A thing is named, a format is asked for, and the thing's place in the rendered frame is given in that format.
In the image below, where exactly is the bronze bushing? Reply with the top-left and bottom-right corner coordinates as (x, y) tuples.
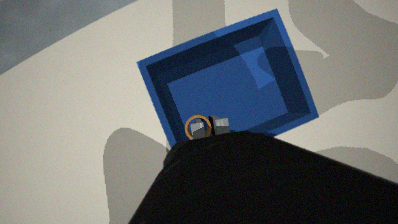
(185, 114), (211, 140)

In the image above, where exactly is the blue open crate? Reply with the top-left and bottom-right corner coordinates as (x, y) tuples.
(137, 9), (319, 148)

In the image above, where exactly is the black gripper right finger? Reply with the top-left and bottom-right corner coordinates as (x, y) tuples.
(208, 115), (230, 136)

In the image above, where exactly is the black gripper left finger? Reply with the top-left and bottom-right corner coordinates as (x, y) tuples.
(191, 118), (206, 139)

